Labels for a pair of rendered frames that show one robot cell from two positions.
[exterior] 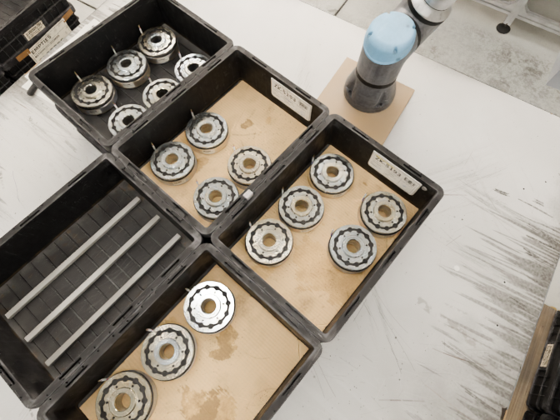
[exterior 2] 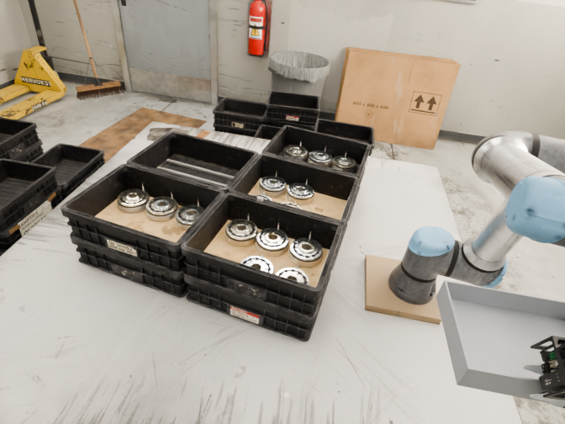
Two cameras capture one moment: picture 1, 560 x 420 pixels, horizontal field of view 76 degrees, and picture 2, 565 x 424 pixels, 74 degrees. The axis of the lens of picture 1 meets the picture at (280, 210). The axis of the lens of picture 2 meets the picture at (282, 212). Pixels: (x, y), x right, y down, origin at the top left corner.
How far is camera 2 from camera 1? 0.86 m
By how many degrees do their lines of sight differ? 47
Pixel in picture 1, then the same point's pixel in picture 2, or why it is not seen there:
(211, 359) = (161, 227)
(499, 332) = not seen: outside the picture
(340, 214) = (280, 265)
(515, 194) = not seen: outside the picture
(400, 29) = (438, 239)
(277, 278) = (219, 244)
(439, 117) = (435, 352)
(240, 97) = (335, 203)
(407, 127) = (403, 326)
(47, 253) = (202, 163)
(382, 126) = (386, 301)
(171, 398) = (137, 217)
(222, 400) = not seen: hidden behind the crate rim
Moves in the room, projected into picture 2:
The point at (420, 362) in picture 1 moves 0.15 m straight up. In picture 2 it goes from (188, 378) to (184, 344)
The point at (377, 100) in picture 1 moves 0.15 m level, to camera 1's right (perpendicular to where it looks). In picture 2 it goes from (399, 283) to (430, 320)
